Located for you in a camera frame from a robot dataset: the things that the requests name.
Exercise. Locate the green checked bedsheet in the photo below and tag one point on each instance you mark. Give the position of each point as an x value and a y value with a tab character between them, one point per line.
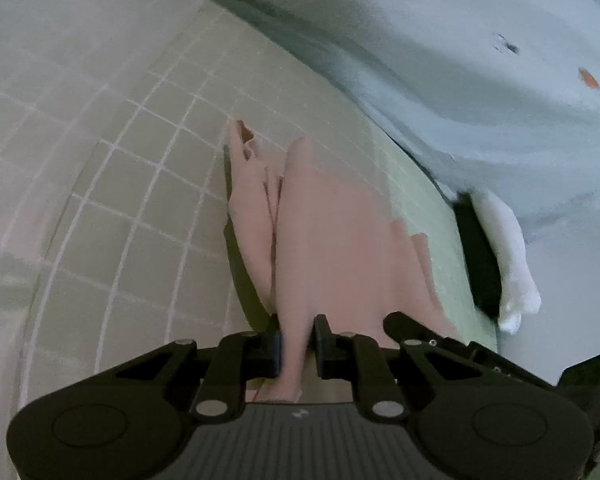
130	160

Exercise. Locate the pink garment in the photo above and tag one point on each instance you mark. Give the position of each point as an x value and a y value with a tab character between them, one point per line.
330	240

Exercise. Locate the pale blue quilt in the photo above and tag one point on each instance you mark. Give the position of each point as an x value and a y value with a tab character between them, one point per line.
455	60

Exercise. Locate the dark cloth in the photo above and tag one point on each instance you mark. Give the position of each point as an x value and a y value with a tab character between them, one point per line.
480	255

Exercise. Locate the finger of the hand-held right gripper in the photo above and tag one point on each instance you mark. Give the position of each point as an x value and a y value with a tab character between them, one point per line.
405	327

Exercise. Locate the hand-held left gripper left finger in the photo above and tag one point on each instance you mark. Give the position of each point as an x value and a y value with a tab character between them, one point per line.
276	355

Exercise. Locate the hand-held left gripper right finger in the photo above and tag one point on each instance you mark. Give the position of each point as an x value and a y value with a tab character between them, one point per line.
317	347

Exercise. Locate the white crumpled cloth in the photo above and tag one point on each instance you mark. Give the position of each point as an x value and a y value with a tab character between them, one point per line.
512	265

